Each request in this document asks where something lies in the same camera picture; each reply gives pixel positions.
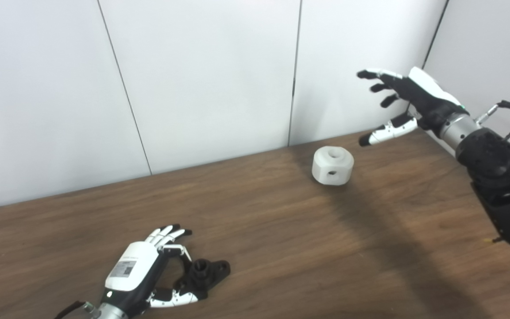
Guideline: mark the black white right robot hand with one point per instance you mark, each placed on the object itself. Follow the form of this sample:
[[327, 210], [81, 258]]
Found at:
[[423, 99]]

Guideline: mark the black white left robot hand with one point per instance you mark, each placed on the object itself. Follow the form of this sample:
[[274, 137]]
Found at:
[[133, 266]]

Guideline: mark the black flanged holder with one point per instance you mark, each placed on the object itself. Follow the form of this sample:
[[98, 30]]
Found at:
[[206, 274]]

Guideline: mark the round white plastic piece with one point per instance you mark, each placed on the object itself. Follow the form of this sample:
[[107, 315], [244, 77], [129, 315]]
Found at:
[[332, 166]]

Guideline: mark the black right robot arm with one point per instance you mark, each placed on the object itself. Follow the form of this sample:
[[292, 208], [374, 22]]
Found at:
[[498, 168]]

